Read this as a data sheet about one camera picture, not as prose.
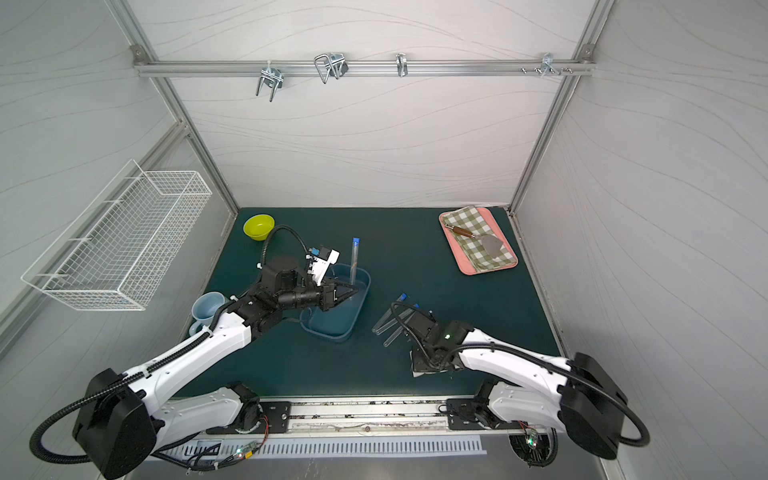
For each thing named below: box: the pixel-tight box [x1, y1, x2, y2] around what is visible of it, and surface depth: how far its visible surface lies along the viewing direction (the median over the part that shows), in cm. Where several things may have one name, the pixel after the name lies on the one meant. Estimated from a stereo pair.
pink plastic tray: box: [439, 207, 519, 276], surface depth 111 cm
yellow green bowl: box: [243, 214, 275, 241], surface depth 113 cm
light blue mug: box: [188, 291, 227, 336], surface depth 88 cm
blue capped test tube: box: [350, 237, 361, 286], surface depth 74 cm
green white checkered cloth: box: [443, 205, 516, 272], surface depth 113 cm
